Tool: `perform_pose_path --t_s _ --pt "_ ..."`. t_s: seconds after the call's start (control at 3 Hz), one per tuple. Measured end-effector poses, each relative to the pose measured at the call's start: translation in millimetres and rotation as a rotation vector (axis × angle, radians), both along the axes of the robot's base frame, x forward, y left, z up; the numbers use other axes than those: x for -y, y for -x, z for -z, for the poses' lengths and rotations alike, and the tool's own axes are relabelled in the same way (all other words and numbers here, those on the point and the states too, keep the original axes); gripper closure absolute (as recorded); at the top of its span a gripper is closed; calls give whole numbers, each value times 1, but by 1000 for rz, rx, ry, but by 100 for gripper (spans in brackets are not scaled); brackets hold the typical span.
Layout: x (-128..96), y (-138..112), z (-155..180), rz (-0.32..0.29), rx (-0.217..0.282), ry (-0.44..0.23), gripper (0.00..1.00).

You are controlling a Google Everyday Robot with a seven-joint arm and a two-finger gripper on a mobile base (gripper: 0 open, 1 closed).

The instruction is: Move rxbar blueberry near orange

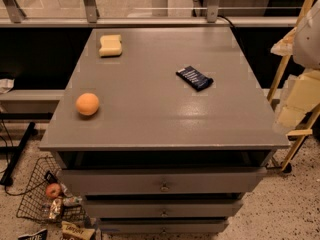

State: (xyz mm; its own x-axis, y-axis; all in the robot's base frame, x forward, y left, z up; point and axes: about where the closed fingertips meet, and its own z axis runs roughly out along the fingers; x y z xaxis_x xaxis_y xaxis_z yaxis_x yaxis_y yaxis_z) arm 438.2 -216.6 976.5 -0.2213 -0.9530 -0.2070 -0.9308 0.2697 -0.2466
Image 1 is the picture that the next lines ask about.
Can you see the dark snack bag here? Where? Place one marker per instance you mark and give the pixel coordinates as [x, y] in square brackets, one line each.
[40, 235]

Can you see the top grey drawer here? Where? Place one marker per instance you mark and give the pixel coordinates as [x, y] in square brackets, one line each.
[162, 181]

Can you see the black wire basket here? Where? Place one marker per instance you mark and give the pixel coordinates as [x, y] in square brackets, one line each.
[35, 205]

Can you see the grey drawer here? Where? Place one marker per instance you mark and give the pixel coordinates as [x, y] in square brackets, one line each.
[162, 181]
[162, 226]
[162, 208]

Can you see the silver snack wrapper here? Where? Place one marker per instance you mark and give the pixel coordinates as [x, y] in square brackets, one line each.
[56, 208]

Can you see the grey drawer cabinet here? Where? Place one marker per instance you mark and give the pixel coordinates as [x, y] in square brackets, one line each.
[149, 118]

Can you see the middle grey drawer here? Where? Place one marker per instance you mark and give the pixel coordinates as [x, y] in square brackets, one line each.
[162, 208]

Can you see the metal railing with posts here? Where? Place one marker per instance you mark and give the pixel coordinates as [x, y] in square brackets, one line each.
[103, 13]

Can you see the yellow sponge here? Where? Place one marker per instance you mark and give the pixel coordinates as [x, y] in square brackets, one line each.
[110, 45]

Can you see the dark blue rxbar wrapper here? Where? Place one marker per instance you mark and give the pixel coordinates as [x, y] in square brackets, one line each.
[194, 78]

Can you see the yellow chip bag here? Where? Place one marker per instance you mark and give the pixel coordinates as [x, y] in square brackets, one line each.
[71, 231]

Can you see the orange fruit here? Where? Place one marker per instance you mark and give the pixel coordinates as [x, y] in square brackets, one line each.
[87, 104]

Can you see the yellow wooden ladder frame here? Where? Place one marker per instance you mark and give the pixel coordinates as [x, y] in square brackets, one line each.
[299, 106]

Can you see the black metal stand leg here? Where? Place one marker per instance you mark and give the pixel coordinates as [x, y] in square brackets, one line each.
[6, 179]

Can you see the red apple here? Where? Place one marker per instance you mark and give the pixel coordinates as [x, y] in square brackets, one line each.
[53, 190]

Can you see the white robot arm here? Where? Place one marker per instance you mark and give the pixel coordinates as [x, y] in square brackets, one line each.
[306, 44]

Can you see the bottom grey drawer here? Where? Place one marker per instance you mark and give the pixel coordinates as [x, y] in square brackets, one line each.
[162, 226]

